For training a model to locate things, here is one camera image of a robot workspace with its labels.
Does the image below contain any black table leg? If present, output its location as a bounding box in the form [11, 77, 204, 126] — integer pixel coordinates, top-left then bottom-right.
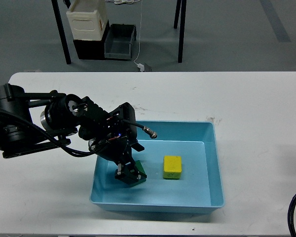
[173, 0, 182, 29]
[178, 0, 187, 63]
[51, 0, 71, 65]

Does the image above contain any white power adapter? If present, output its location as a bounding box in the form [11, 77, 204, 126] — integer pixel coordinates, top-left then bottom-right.
[137, 63, 145, 72]

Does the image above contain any black right table leg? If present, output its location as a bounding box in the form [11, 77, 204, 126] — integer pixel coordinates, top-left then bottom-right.
[178, 0, 187, 63]

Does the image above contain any white hanging cable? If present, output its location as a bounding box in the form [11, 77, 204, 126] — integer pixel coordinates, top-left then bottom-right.
[134, 0, 142, 65]

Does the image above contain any black box under crate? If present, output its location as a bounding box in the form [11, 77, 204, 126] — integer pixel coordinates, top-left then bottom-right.
[73, 21, 110, 60]

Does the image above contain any black left table leg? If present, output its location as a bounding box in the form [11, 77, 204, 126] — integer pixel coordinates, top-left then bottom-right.
[51, 0, 71, 65]

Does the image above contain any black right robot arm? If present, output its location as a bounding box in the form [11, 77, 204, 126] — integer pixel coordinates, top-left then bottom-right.
[287, 193, 296, 237]

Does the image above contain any white cable bundle on floor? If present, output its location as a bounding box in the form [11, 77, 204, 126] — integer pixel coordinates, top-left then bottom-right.
[106, 0, 141, 5]

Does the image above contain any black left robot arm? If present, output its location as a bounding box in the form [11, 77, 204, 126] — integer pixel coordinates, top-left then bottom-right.
[0, 83, 157, 186]

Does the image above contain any green block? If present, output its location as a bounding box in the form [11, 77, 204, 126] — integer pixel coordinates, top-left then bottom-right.
[129, 160, 147, 187]

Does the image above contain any dark grey storage bin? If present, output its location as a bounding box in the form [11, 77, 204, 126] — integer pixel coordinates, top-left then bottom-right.
[104, 24, 137, 61]

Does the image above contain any black rear table leg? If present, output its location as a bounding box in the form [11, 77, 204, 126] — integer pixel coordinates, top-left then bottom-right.
[173, 0, 182, 29]

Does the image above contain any cream plastic crate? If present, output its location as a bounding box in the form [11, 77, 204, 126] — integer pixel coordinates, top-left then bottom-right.
[66, 0, 108, 41]

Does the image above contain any yellow block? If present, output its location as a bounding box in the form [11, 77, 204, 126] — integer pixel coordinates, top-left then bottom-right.
[163, 156, 182, 180]

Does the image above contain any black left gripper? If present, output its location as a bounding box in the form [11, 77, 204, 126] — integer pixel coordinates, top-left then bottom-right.
[77, 102, 145, 185]

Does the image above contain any blue plastic tray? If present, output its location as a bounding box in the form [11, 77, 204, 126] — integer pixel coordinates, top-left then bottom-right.
[90, 120, 225, 214]

